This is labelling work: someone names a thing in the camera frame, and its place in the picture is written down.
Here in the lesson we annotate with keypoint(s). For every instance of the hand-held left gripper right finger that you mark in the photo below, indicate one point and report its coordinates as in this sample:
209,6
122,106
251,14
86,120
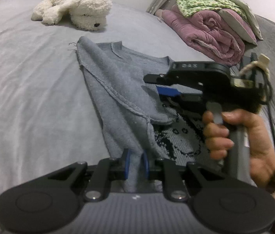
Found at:
144,167

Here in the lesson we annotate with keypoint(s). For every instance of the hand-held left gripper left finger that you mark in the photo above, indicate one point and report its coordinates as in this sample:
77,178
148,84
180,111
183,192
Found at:
127,165

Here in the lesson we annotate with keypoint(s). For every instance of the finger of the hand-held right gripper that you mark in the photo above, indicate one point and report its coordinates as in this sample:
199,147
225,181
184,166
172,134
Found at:
169,91
155,79

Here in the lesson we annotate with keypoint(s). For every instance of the grey sweater with cat print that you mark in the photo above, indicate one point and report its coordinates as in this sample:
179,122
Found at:
118,78

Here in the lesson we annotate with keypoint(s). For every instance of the person's right hand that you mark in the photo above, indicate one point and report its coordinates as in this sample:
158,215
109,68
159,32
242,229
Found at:
261,146

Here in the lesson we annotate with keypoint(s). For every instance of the pink folded quilt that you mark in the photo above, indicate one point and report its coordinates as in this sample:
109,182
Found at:
205,29

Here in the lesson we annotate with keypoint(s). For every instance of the beige pillow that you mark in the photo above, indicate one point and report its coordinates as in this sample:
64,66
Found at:
239,22

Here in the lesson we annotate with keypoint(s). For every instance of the white plush dog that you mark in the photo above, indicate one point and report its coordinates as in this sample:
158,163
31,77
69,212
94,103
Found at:
86,7

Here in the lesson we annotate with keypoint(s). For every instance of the grey bed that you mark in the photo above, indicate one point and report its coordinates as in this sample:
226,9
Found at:
30,90

